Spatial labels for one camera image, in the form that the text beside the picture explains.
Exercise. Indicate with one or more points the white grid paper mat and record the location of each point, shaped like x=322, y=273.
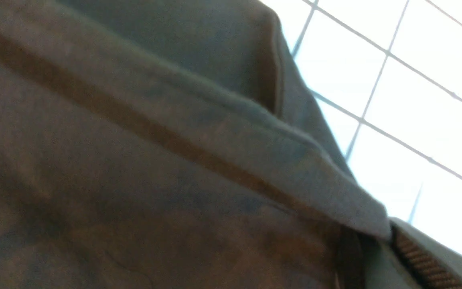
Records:
x=387, y=75

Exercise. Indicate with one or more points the gray long sleeve shirt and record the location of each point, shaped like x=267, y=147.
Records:
x=172, y=144

